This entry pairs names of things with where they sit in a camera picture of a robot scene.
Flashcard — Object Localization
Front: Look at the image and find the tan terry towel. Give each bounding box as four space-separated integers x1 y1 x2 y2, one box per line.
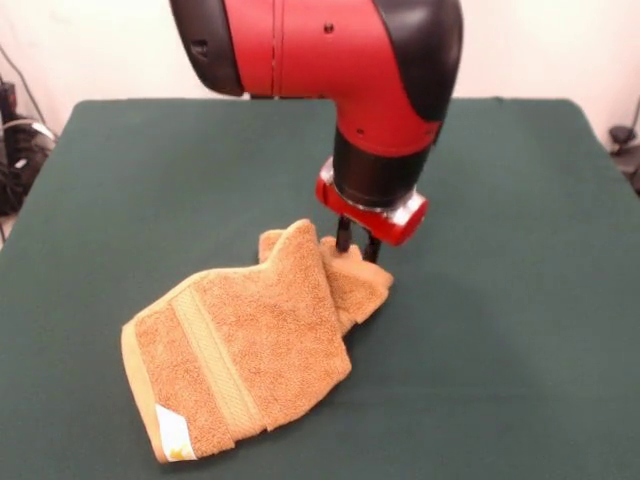
121 218 395 464

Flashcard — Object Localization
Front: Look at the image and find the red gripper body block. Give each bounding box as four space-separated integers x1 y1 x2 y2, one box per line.
314 172 431 248

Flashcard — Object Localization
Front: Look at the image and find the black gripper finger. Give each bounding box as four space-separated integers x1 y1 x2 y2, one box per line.
363 231 384 265
336 214 354 255

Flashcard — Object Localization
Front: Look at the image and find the dark green table cloth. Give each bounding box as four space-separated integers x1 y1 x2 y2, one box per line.
0 98 640 480

